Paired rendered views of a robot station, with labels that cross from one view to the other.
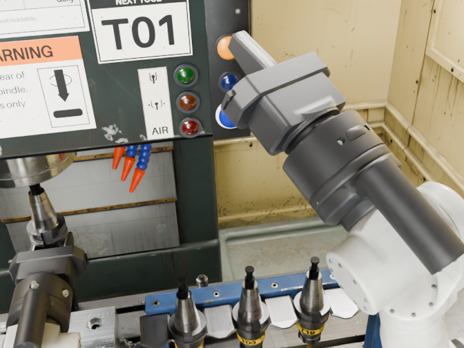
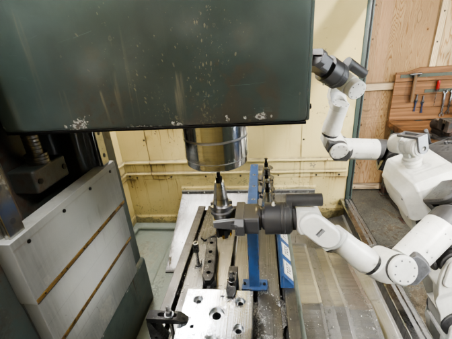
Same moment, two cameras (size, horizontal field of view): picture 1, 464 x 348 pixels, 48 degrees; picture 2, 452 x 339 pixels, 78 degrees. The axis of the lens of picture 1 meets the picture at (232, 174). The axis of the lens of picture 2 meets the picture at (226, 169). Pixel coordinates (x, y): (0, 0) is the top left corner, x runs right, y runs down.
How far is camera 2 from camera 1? 109 cm
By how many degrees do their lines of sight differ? 64
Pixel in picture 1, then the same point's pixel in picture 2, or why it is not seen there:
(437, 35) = not seen: hidden behind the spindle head
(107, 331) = (207, 292)
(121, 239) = (117, 291)
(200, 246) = (139, 265)
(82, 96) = not seen: hidden behind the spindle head
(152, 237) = (128, 274)
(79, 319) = (190, 308)
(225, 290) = (251, 196)
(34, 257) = (241, 212)
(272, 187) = not seen: hidden behind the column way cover
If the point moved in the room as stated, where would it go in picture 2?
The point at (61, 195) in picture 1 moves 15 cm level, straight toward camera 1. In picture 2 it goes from (87, 282) to (136, 274)
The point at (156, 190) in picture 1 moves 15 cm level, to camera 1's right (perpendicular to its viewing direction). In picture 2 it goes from (123, 237) to (142, 216)
